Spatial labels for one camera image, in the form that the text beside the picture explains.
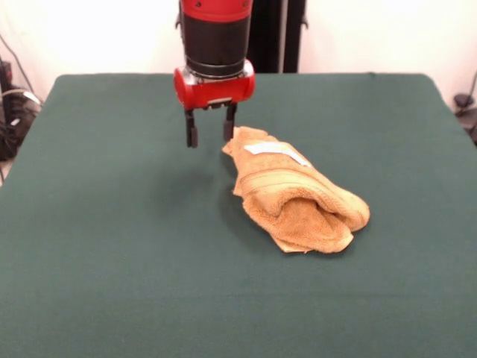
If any dark green table cloth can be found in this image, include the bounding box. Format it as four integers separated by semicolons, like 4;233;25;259
0;72;477;358

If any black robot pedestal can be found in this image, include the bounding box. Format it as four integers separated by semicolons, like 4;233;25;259
174;0;310;75

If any tan terry towel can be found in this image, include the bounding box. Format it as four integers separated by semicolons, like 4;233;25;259
221;125;371;255

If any black power strip red switch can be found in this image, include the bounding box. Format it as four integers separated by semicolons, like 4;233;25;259
0;59;15;82

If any black floor object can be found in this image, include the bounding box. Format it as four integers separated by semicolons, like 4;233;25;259
457;107;477;147

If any black cable bundle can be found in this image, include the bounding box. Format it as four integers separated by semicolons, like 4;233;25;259
0;92;38;162

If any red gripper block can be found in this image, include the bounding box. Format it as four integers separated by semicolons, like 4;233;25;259
173;61;256;149

